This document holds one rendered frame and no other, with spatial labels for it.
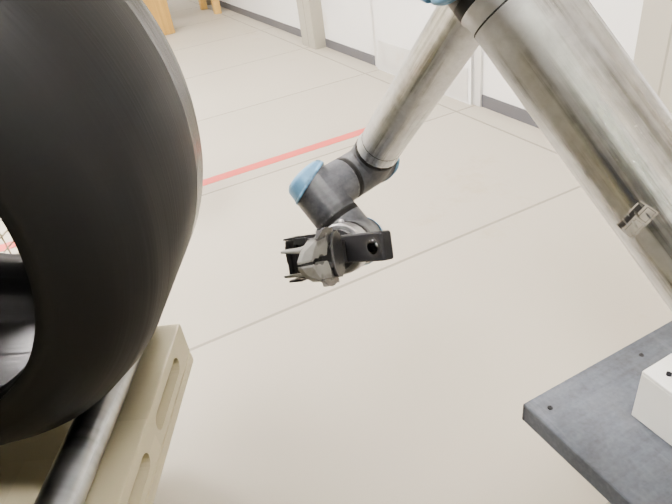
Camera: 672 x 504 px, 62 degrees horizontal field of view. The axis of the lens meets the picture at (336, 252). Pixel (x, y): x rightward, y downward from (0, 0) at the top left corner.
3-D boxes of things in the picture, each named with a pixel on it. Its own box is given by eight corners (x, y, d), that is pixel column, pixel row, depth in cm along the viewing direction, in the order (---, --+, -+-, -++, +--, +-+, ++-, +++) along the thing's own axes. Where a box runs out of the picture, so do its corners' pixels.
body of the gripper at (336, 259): (288, 285, 89) (315, 273, 100) (339, 280, 86) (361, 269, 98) (281, 237, 88) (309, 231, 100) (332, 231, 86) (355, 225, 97)
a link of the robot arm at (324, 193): (319, 170, 119) (356, 216, 117) (277, 194, 113) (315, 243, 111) (334, 145, 111) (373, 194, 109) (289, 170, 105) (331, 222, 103)
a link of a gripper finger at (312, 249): (269, 268, 80) (294, 260, 88) (307, 264, 78) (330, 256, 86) (265, 247, 79) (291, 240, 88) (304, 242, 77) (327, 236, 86)
